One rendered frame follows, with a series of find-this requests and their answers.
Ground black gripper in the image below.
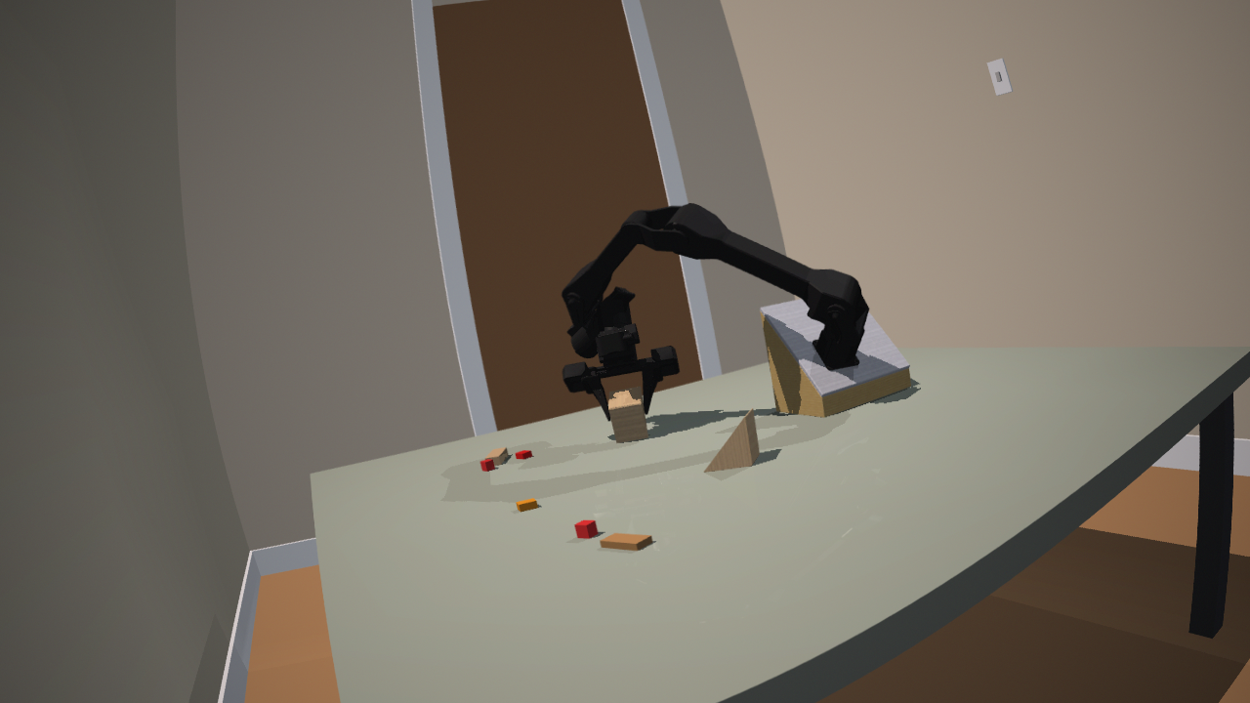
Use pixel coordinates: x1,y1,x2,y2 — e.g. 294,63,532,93
563,323,680,422

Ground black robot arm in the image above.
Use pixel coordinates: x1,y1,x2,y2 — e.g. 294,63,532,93
563,203,869,372

